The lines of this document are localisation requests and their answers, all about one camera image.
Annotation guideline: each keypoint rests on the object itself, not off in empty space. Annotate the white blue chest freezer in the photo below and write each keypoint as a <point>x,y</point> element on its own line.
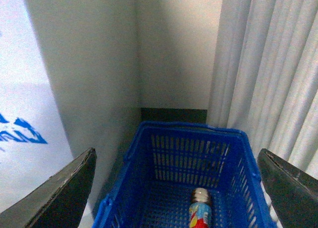
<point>68,81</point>

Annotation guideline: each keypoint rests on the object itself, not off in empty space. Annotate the orange drink bottle red cap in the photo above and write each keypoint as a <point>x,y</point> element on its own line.
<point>200,210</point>

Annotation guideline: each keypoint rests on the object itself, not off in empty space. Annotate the white vertical blinds curtain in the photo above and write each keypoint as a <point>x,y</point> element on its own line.
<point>265,77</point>

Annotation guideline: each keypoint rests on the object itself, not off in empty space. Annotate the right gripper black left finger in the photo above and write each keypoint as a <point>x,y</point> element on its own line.
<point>57,203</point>

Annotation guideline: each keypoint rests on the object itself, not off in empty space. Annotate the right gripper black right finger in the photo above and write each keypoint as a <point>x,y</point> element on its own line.
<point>293,193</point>

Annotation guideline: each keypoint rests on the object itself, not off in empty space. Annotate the blue plastic shopping basket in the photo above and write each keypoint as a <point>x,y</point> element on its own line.
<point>166,161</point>

